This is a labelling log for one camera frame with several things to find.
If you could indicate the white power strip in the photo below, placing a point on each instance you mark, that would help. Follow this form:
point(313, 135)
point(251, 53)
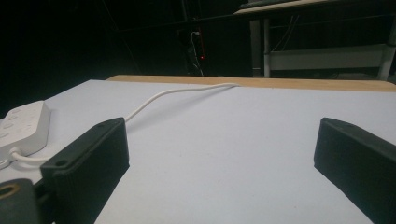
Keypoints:
point(23, 129)

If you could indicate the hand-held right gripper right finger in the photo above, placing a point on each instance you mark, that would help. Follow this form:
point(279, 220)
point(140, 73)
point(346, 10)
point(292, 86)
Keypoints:
point(358, 158)

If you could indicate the background desk with metal legs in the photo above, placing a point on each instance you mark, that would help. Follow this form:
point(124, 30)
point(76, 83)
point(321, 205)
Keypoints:
point(314, 46)

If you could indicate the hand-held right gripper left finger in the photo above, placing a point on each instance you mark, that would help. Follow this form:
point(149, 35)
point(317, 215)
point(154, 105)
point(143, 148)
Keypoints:
point(90, 165)

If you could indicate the white table mat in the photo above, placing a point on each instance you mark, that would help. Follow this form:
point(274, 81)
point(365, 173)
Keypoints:
point(224, 146)

